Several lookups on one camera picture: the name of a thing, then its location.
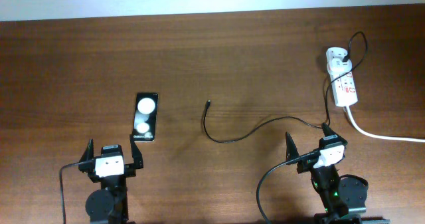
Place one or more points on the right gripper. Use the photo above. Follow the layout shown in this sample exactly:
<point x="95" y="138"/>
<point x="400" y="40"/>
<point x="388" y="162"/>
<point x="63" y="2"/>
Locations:
<point x="293" y="151"/>

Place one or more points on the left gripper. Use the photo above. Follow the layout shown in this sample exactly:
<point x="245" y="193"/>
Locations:
<point x="86" y="163"/>

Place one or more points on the black smartphone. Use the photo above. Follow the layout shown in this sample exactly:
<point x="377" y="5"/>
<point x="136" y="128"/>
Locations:
<point x="145" y="116"/>

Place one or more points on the white power strip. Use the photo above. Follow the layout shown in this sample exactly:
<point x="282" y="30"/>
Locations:
<point x="343" y="85"/>

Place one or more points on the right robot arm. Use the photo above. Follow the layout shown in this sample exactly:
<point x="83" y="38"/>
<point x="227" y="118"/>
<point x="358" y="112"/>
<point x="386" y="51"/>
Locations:
<point x="343" y="196"/>

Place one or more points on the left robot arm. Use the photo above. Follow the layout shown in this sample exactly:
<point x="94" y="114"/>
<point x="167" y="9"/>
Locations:
<point x="109" y="204"/>

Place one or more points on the white charger plug adapter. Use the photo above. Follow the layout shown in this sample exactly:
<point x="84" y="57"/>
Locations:
<point x="337" y="66"/>

